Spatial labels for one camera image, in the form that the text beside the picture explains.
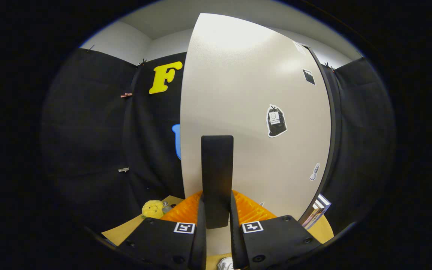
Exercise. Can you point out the green label drink bottle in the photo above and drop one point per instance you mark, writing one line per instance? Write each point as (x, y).
(166, 207)

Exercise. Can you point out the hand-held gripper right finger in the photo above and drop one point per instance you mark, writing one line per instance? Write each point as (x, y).
(276, 243)

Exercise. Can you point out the black binder clip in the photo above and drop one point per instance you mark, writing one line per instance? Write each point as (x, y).
(328, 66)
(142, 62)

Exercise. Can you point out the black backdrop cloth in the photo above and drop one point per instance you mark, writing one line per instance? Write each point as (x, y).
(88, 131)

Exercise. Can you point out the yellow pineapple plush toy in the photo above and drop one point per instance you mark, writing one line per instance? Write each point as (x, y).
(152, 209)

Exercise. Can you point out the red cloth clip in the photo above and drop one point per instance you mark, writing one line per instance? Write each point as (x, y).
(126, 95)

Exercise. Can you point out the white book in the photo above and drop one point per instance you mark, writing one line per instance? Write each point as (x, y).
(320, 205)

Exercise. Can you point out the white canvas shoe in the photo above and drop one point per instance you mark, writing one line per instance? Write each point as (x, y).
(225, 264)

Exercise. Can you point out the silver cloth clip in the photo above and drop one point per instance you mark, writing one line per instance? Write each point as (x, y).
(123, 170)

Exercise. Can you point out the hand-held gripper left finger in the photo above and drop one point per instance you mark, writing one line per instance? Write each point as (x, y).
(163, 243)

